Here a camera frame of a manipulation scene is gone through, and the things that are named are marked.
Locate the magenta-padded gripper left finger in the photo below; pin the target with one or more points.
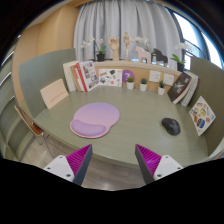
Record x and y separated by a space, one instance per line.
56 165

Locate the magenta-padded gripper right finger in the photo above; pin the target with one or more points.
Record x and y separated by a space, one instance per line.
168 165

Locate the black computer mouse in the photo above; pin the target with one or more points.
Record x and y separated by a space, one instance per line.
171 126

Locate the purple mouse pad with wrist rest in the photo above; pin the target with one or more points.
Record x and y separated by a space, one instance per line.
96 117

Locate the wooden chair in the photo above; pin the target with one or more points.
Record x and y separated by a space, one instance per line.
35 128

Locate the colourful sticker sheet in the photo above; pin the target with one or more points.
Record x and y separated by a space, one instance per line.
202 115

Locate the beige card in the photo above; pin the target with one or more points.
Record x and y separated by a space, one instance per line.
54 93

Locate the small plant in white pot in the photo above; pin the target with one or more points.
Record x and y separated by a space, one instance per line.
143 87
130 85
161 90

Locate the black book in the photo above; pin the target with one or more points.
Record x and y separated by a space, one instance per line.
179 87

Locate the grey-green desk partition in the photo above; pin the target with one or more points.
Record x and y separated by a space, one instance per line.
210 86
40 71

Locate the brown book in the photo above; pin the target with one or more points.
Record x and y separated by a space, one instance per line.
75 76

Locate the white book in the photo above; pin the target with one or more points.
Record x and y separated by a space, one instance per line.
67 75

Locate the red and white magazine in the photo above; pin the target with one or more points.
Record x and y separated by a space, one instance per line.
88 75

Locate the white orchid in black pot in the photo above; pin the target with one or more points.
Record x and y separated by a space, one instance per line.
142 40
100 57
180 66

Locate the purple round number sign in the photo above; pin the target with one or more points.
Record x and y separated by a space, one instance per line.
127 74

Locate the light wooden desk ledge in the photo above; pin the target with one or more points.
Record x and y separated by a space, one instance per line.
140 66

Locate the white picture collage card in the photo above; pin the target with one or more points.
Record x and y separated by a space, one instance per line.
110 77

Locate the black horse figure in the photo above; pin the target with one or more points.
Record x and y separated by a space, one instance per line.
160 56

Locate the pink horse figure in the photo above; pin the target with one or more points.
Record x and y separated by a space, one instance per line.
144 55

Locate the wooden mannequin figure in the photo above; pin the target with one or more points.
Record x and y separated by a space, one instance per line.
127 45

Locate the wooden hand model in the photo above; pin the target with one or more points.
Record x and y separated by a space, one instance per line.
115 48

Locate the window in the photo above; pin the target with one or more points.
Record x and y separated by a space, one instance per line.
196 36

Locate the grey curtain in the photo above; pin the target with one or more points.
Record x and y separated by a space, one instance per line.
133 20

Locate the white wall socket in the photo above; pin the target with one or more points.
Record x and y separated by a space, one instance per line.
168 79
154 76

